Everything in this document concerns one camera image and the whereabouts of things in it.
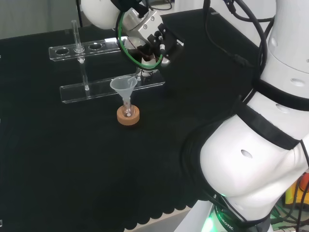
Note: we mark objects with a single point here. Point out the small glass round-bottom flask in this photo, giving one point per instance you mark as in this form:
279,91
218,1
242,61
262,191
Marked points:
127,111

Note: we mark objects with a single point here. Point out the clear acrylic funnel stand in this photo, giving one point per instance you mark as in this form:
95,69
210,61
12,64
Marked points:
96,89

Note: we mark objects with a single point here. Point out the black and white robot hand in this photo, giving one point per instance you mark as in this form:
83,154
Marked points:
147,65

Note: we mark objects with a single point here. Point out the translucent plastic funnel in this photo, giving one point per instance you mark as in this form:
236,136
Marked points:
123,87

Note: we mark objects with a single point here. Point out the yellow stop button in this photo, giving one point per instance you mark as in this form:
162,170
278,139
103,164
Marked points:
297,191

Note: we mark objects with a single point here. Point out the clear glass weighing funnel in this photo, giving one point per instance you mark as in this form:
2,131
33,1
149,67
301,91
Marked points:
132,78

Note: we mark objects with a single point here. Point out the black bench cloth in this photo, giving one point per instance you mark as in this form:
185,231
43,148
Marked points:
84,157

